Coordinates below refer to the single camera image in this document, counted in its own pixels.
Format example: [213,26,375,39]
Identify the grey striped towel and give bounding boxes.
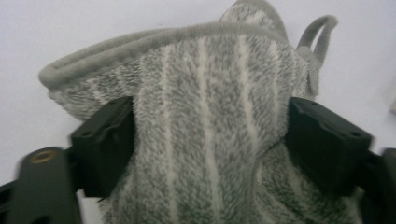
[37,0,365,224]

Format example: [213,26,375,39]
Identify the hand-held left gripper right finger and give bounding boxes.
[284,96,375,197]

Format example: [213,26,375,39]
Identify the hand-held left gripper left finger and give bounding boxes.
[69,96,136,200]

